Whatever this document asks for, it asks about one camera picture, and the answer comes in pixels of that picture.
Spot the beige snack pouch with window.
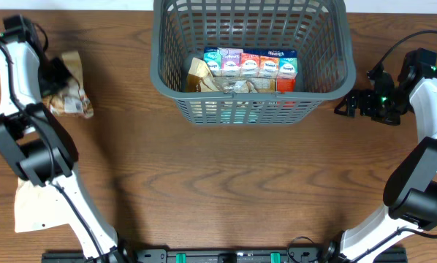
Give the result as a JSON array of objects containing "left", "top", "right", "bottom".
[{"left": 42, "top": 51, "right": 94, "bottom": 118}]

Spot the teal wipes packet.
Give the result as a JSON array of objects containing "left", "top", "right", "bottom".
[{"left": 219, "top": 104, "right": 262, "bottom": 124}]

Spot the orange spaghetti package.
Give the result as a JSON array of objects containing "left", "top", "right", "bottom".
[{"left": 215, "top": 77, "right": 295, "bottom": 94}]

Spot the Kleenex tissue multipack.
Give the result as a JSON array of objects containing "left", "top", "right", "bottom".
[{"left": 203, "top": 47, "right": 298, "bottom": 79}]

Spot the white resealable pouch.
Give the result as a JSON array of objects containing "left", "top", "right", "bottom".
[{"left": 14, "top": 178, "right": 71, "bottom": 233}]

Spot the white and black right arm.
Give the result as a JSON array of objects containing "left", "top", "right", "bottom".
[{"left": 319, "top": 48, "right": 437, "bottom": 262}]

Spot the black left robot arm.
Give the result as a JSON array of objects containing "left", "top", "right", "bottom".
[{"left": 0, "top": 15, "right": 136, "bottom": 262}]

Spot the grey plastic laundry basket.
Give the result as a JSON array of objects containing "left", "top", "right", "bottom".
[{"left": 151, "top": 0, "right": 356, "bottom": 125}]

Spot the black mounting rail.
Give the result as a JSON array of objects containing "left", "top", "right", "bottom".
[{"left": 41, "top": 247, "right": 409, "bottom": 263}]

